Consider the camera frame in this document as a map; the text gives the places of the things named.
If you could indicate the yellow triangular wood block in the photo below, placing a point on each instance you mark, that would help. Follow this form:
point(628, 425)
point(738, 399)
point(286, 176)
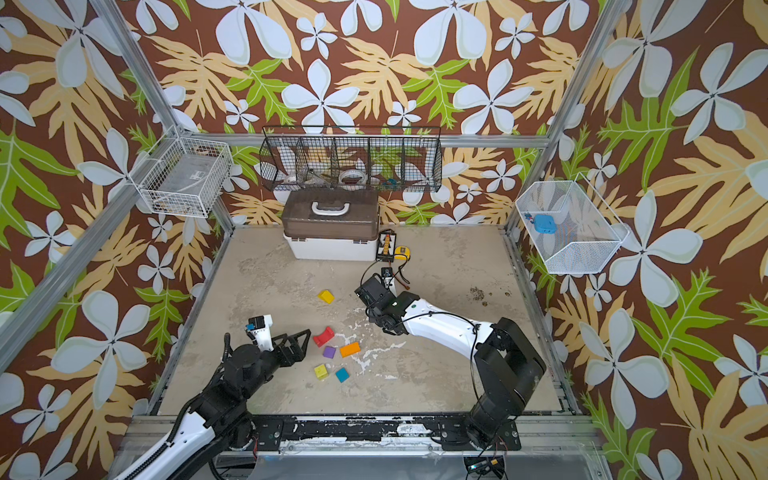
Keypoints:
point(326, 296)

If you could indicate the teal cube wood block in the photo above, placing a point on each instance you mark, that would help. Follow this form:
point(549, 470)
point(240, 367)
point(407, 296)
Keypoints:
point(342, 375)

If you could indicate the orange rectangular wood block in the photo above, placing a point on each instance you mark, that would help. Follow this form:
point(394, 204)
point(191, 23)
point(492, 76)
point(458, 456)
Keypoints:
point(350, 349)

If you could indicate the white wire basket left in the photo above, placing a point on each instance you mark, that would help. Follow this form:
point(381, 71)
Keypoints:
point(184, 176)

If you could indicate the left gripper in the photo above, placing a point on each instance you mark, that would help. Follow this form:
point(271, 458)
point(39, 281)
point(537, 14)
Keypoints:
point(280, 350)

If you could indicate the red arch wood block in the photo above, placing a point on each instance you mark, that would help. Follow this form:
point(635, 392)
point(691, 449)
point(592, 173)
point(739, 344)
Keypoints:
point(323, 337)

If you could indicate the white wire basket right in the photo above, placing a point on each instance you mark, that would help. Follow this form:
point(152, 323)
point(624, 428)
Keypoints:
point(589, 232)

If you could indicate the white storage box brown lid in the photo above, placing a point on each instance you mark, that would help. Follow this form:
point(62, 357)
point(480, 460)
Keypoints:
point(332, 224)

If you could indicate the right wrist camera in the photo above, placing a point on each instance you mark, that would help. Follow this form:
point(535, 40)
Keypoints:
point(388, 279)

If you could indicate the white wire basket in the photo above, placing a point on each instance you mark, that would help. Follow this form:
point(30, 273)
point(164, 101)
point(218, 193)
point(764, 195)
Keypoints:
point(184, 176)
point(589, 232)

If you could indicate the black wire wall basket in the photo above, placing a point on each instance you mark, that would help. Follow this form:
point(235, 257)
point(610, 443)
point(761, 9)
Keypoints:
point(388, 158)

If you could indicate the yellow tape measure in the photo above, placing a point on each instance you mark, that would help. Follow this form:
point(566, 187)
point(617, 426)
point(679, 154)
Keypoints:
point(402, 253)

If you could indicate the blue small device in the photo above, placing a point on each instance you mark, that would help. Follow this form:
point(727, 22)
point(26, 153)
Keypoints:
point(544, 224)

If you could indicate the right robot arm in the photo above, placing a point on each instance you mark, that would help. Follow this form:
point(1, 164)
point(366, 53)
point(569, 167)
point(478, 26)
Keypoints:
point(501, 357)

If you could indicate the lime cube block front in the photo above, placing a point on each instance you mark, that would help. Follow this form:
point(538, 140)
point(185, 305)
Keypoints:
point(321, 372)

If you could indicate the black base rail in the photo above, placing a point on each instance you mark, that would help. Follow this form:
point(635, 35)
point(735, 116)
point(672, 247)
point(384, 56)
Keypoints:
point(450, 431)

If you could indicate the aluminium frame post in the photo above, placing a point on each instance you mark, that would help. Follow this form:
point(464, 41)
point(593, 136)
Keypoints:
point(587, 65)

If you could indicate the purple cube wood block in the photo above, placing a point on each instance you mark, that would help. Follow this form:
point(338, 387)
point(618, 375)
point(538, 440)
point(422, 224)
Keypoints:
point(329, 352)

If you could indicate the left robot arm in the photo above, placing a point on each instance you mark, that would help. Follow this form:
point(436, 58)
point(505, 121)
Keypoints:
point(217, 418)

